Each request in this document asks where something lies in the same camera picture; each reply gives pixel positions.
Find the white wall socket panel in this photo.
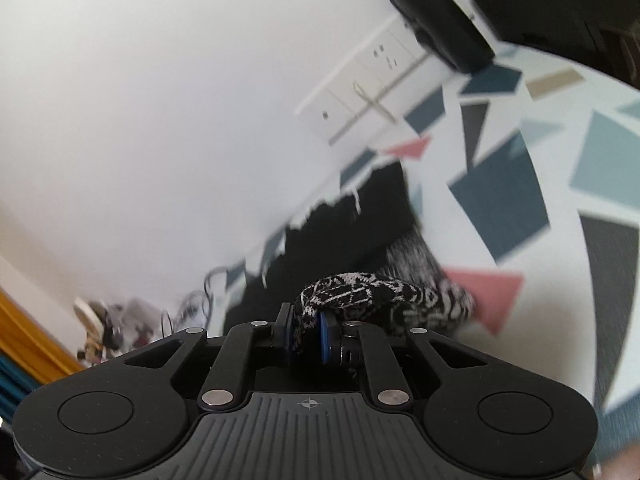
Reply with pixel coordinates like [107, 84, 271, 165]
[295, 16, 428, 145]

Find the black bottle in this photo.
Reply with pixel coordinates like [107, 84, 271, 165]
[390, 0, 495, 74]

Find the geometric patterned bed sheet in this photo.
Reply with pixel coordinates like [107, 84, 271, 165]
[204, 47, 639, 479]

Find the tangled cables and clutter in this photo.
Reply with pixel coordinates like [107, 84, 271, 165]
[71, 266, 227, 366]

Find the teal blue curtain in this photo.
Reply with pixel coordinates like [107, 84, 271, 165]
[0, 353, 40, 424]

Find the black white patterned knit sweater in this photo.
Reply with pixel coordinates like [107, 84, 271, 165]
[224, 162, 475, 350]

